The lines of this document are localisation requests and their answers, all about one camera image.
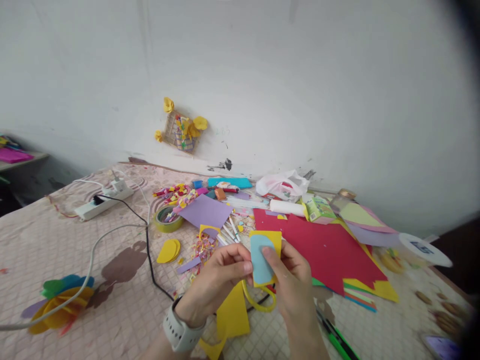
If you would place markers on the pastel paper sheets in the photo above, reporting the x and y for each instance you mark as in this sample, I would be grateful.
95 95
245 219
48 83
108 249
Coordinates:
369 225

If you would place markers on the multicoloured paper flower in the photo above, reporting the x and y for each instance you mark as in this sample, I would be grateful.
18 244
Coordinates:
56 307

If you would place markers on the white paper roll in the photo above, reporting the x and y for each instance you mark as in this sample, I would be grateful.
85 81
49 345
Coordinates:
287 207

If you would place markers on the stack of coloured paper sheets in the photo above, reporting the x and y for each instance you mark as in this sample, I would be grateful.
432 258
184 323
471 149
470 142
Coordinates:
369 294

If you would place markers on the person's left index finger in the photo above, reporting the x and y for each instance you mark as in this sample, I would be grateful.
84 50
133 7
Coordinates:
234 249

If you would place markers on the orange small block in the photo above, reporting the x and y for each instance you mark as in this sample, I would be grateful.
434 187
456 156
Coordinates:
219 194

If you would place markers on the purple paper strip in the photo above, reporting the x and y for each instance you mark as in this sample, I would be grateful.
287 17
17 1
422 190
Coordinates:
189 266

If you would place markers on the yellow paper petals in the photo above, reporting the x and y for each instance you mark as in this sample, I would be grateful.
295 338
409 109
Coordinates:
168 251

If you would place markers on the cut yellow paper sheet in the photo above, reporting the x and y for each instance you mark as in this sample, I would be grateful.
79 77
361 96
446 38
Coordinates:
232 315

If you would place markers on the yellow paper arch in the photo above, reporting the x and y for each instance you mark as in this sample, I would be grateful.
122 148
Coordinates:
210 228

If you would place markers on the red paper sheet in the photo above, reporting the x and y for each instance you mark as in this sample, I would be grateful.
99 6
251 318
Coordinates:
330 247

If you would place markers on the bunch of white marker pens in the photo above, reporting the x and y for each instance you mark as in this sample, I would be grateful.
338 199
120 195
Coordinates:
230 230

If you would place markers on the pink quilted cloth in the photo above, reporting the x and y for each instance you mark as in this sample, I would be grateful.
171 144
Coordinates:
56 243

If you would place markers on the shelf with pink paper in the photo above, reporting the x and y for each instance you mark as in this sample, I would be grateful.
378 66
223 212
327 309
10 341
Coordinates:
18 153

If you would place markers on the heap of tiny paper clippings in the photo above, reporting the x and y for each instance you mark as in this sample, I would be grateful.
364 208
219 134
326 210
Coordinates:
202 247

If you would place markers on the white power strip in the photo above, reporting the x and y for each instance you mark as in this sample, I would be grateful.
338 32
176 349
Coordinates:
101 205

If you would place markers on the person's left thumb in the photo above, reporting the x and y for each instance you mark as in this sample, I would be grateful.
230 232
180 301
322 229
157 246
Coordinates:
240 268

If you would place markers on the teal paper block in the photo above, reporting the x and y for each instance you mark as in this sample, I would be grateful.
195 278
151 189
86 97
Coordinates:
228 182

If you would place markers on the pile of colourful paper scraps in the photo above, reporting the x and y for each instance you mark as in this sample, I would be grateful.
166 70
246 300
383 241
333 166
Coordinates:
176 193

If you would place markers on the white plastic bag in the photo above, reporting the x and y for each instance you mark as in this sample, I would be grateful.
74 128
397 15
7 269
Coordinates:
281 183

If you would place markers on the light blue paper petal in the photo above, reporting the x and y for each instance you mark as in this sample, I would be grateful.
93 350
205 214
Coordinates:
259 262

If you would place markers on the white round lid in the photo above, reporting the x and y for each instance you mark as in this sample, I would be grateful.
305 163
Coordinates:
423 249

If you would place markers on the green carton box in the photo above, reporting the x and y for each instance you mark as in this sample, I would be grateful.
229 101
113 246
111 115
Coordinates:
318 210

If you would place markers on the glass jar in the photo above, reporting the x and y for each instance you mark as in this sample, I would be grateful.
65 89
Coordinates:
343 200

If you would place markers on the yellow-green tape roll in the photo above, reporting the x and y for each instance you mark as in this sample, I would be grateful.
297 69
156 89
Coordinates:
168 224

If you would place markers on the person's left hand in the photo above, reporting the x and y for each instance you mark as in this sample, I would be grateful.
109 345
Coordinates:
210 277

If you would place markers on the white charger plug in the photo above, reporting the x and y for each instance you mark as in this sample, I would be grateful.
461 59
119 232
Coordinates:
119 183

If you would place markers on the purple paper sheet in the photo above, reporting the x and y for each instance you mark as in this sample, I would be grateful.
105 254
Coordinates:
206 212

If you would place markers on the small yellow paper piece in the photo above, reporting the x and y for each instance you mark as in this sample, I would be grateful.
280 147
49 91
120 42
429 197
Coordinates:
275 238

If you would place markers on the wall craft with yellow flowers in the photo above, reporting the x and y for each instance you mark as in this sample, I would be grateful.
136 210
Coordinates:
183 131

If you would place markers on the person's right fingers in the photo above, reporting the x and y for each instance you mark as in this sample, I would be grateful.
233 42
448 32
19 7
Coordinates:
292 258

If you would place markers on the person's right thumb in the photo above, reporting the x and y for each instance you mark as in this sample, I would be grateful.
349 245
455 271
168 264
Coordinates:
270 260

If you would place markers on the person's right hand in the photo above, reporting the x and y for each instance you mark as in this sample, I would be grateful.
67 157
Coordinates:
294 285

